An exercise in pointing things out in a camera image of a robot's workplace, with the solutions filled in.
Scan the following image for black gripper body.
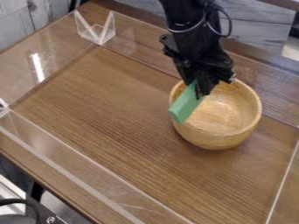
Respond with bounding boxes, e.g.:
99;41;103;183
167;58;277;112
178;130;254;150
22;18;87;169
159;26;237;83

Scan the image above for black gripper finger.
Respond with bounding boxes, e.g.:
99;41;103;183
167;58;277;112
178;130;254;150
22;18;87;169
195;71;221;100
181;66;197;85

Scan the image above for green rectangular block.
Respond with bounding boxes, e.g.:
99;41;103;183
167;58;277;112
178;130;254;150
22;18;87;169
169;80;206;123

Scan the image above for brown wooden bowl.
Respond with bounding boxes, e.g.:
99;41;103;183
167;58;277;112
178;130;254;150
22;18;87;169
169;80;263;151

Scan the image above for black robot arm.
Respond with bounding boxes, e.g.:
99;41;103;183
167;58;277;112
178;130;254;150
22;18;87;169
159;0;237;99

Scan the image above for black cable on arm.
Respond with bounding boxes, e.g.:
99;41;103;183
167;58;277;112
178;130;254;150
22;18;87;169
165;3;234;39

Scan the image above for clear acrylic enclosure walls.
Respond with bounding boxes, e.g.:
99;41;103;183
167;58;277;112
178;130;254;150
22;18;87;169
0;5;299;224

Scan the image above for black cable under table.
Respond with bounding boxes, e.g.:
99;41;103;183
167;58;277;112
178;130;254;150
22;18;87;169
0;199;41;224

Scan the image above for black table leg bracket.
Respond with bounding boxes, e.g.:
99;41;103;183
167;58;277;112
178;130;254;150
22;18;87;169
26;182;69;224

